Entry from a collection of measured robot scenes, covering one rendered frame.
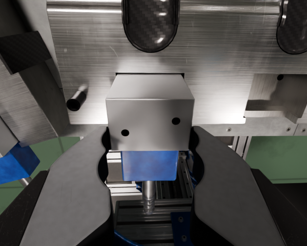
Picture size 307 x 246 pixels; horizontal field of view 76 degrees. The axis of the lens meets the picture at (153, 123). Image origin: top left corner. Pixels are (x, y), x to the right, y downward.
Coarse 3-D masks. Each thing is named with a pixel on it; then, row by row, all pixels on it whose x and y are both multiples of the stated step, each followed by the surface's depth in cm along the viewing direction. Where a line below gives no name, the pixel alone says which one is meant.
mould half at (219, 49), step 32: (64, 0) 13; (96, 0) 13; (192, 0) 13; (224, 0) 13; (256, 0) 13; (64, 32) 14; (96, 32) 14; (192, 32) 14; (224, 32) 14; (256, 32) 14; (64, 64) 15; (96, 64) 15; (128, 64) 15; (160, 64) 15; (192, 64) 15; (224, 64) 15; (256, 64) 15; (288, 64) 15; (64, 96) 16; (96, 96) 16; (224, 96) 16
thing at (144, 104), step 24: (120, 96) 11; (144, 96) 11; (168, 96) 11; (192, 96) 11; (120, 120) 11; (144, 120) 11; (168, 120) 12; (192, 120) 12; (120, 144) 12; (144, 144) 12; (168, 144) 12; (144, 168) 15; (168, 168) 15; (144, 192) 18
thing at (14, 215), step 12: (36, 180) 8; (24, 192) 7; (36, 192) 7; (12, 204) 7; (24, 204) 7; (0, 216) 7; (12, 216) 7; (24, 216) 7; (0, 228) 6; (12, 228) 6; (24, 228) 6; (0, 240) 6; (12, 240) 6
